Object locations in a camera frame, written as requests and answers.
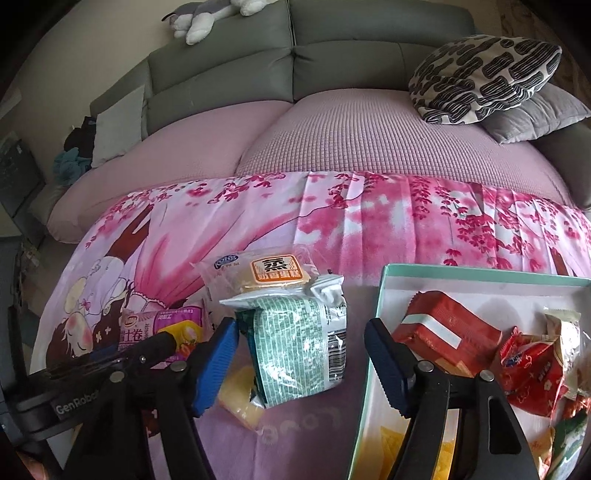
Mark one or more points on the grey pillow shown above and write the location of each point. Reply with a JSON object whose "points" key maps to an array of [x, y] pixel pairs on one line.
{"points": [[545, 115]]}

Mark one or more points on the light grey cushion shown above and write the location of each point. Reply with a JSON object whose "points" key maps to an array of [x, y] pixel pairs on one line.
{"points": [[117, 124]]}

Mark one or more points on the dark cabinet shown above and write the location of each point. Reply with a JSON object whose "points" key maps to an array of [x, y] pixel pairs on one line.
{"points": [[18, 175]]}

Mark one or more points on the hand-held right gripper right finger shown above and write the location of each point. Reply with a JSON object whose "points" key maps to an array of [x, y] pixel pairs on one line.
{"points": [[388, 364]]}

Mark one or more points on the teal-edged white box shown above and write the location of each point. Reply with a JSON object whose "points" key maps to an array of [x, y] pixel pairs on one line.
{"points": [[485, 290]]}

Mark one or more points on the pink snack packet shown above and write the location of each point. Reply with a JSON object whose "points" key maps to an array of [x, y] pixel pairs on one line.
{"points": [[175, 318]]}

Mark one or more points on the pink floral printed cloth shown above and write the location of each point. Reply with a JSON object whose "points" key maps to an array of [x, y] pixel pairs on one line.
{"points": [[369, 221]]}

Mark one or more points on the red biscuit packet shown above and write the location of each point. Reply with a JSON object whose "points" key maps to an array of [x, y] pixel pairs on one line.
{"points": [[443, 323]]}

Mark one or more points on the black white patterned pillow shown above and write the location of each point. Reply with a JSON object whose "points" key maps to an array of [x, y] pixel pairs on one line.
{"points": [[480, 74]]}

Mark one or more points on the dark clothes pile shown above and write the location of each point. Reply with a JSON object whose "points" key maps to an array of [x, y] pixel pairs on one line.
{"points": [[81, 134]]}

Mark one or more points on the grey sofa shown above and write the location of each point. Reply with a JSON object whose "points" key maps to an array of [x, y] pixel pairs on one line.
{"points": [[369, 55]]}

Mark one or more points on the grey white plush toy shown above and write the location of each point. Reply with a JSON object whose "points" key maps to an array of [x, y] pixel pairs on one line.
{"points": [[203, 23]]}

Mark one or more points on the orange-label cake packet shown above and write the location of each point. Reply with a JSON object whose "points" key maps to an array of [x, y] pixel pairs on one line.
{"points": [[277, 272]]}

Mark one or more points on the small cream snack packet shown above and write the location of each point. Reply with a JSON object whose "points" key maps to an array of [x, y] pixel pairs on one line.
{"points": [[561, 332]]}

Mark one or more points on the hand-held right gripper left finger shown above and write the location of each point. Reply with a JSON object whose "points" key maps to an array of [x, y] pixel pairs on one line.
{"points": [[214, 364]]}

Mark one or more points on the small red floral snack packet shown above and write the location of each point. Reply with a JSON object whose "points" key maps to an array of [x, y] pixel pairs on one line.
{"points": [[531, 364]]}

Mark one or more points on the green snack packet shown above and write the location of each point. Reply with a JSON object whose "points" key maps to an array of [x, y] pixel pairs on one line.
{"points": [[291, 350]]}

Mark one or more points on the pink sofa cover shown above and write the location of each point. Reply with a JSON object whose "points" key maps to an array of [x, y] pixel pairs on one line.
{"points": [[346, 134]]}

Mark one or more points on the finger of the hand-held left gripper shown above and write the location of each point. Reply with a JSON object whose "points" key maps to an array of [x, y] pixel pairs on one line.
{"points": [[152, 344]]}

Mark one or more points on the teal cloth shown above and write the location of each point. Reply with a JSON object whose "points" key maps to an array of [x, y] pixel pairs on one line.
{"points": [[69, 164]]}

